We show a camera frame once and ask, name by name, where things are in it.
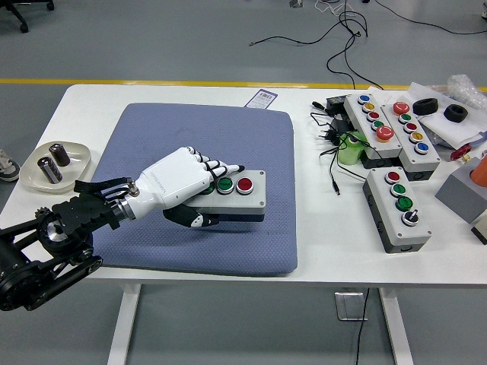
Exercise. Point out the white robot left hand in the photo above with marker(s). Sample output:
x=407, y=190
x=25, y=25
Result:
x=171, y=178

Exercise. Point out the grey three-button control box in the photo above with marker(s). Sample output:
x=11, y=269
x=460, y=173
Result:
x=251, y=201

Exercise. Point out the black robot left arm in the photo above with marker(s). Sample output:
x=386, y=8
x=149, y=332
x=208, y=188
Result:
x=76, y=213

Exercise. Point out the grey five-button box, blue end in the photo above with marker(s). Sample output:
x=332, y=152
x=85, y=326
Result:
x=357, y=110

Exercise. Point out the grey five-button box, mushroom end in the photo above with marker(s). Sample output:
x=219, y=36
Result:
x=426, y=159

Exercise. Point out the blue-grey cushion mat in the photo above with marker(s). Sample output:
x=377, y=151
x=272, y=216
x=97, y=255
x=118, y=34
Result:
x=236, y=133

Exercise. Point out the dark brown cylindrical capacitor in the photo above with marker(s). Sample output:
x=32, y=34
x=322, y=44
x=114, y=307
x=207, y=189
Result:
x=48, y=170
x=60, y=154

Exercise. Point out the purple barcode label tag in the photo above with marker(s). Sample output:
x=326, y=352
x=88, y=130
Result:
x=261, y=98

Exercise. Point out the beige shallow dish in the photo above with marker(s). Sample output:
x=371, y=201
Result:
x=32, y=178

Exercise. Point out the white table leg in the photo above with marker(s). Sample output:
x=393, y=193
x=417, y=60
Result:
x=395, y=327
x=125, y=323

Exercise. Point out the grey and white shoe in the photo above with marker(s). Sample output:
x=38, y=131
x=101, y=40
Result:
x=7, y=169

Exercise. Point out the black power adapter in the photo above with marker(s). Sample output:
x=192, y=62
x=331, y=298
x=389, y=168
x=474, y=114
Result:
x=336, y=104

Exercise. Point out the black office chair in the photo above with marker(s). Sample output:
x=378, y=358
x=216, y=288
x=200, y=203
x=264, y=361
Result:
x=11, y=7

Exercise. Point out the grey block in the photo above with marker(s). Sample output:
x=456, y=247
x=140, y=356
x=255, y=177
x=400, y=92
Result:
x=456, y=194

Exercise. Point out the red knob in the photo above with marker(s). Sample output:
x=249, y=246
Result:
x=460, y=152

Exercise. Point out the clear bubble wrap bag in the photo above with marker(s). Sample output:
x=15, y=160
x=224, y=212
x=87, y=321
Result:
x=462, y=85

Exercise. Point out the orange cylinder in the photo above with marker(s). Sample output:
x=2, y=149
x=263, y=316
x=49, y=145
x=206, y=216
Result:
x=480, y=173

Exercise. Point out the small white and black box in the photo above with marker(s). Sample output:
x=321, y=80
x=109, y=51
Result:
x=481, y=228

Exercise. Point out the metal bracket under table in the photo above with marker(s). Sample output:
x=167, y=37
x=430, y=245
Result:
x=338, y=304

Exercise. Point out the grey box with selector switch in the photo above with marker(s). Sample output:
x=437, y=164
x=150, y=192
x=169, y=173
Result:
x=380, y=197

